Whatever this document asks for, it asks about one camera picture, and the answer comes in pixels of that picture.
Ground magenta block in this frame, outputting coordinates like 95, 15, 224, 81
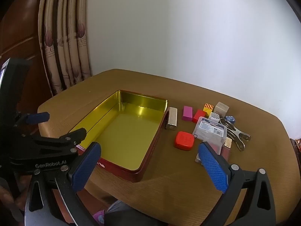
182, 106, 193, 122

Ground person's grey trousers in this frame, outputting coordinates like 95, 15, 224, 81
103, 200, 170, 226

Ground clear plastic box with label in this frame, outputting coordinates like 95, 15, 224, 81
192, 116, 228, 146

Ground red block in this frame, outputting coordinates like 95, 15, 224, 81
192, 109, 205, 123

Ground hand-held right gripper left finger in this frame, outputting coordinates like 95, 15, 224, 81
25, 142, 102, 226

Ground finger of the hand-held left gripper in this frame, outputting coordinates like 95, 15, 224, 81
14, 112, 50, 126
34, 128, 87, 152

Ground black white zigzag cube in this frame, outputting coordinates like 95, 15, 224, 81
208, 112, 221, 123

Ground beige floral curtain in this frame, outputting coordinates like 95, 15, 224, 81
38, 0, 93, 97

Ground yellow orange striped cube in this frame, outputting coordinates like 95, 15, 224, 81
203, 103, 214, 117

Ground silver ribbed metal box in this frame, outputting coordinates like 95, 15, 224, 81
165, 107, 178, 131

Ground pink slipper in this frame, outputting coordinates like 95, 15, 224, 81
93, 211, 105, 224

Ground beige carton box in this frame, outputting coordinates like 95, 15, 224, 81
214, 102, 230, 118

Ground clear box with red contents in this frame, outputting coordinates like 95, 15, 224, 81
195, 138, 233, 164

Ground large metal clip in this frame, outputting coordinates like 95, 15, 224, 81
220, 119, 251, 151

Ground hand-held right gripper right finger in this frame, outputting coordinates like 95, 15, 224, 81
198, 142, 276, 226

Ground red tin box gold inside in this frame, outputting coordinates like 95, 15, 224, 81
68, 90, 169, 183

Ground brown wooden wardrobe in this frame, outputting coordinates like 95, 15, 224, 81
0, 0, 53, 132

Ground red square tin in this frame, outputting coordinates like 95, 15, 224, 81
174, 131, 195, 151

